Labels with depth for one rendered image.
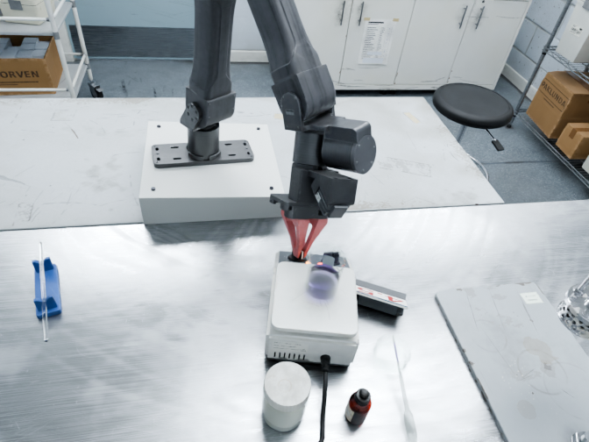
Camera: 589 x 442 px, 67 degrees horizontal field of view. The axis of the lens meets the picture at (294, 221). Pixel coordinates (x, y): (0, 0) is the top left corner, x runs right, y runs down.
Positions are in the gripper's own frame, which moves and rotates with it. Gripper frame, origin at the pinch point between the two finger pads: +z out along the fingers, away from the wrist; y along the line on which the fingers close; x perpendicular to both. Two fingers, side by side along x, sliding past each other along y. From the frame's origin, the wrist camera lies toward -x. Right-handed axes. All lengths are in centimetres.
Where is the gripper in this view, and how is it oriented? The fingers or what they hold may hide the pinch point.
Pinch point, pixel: (300, 252)
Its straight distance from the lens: 73.3
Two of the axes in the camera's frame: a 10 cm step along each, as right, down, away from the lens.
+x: -4.4, -2.6, 8.6
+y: 8.9, -0.1, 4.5
